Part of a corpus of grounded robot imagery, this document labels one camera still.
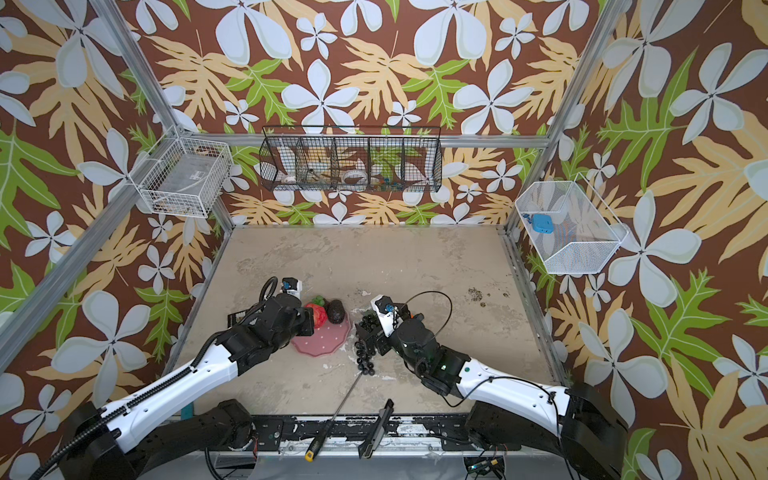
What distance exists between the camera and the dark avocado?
91cm

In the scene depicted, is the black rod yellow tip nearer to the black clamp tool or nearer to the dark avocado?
the black clamp tool

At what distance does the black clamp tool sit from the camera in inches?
28.4

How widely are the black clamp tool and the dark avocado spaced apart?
280 mm

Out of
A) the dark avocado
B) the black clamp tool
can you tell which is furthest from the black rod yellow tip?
the dark avocado
